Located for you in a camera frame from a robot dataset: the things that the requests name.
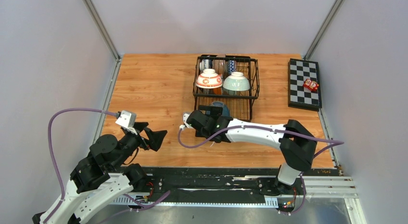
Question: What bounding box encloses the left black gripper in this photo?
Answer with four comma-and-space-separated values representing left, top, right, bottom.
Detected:
112, 121, 167, 170

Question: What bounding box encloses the dark blue glazed bowl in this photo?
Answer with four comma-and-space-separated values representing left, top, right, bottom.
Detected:
211, 101, 230, 117

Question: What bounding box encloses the white orange bowl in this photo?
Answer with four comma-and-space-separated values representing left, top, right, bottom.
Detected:
212, 87, 223, 95

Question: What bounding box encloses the black cream patterned bowl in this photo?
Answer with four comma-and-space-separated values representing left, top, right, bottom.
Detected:
199, 88, 212, 94

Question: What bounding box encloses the red floral small bowl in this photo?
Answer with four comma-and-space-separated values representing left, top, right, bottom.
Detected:
195, 69, 223, 89

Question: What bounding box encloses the black wire dish rack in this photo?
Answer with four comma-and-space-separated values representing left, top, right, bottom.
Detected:
192, 54, 260, 121

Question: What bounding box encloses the black celadon bowl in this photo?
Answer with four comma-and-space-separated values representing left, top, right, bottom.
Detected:
223, 72, 250, 92

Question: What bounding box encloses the brown cream glazed bowl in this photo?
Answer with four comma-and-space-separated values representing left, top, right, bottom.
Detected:
213, 54, 226, 76

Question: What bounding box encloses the blue floral bowl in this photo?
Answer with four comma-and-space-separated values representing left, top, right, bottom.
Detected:
199, 59, 213, 72

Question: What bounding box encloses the red patterned bowl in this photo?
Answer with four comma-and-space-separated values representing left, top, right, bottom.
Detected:
226, 60, 237, 75

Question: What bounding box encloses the pale green bowl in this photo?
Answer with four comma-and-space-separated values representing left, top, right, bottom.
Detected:
223, 90, 238, 96

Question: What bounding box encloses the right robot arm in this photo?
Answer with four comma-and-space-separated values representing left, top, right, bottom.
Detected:
179, 110, 317, 194

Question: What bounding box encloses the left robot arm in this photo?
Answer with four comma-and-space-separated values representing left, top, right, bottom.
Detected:
32, 122, 167, 224

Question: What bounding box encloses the black white checkerboard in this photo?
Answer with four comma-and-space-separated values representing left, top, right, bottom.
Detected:
288, 58, 322, 111

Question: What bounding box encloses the small red toy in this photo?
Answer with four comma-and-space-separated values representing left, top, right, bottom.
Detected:
303, 79, 319, 92

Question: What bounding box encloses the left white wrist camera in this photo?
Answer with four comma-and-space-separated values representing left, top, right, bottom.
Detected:
115, 110, 137, 134

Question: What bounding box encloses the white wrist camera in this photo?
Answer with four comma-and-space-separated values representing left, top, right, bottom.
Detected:
179, 112, 192, 130
115, 110, 137, 134

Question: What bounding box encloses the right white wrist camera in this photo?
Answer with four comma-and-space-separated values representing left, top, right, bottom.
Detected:
179, 112, 192, 130

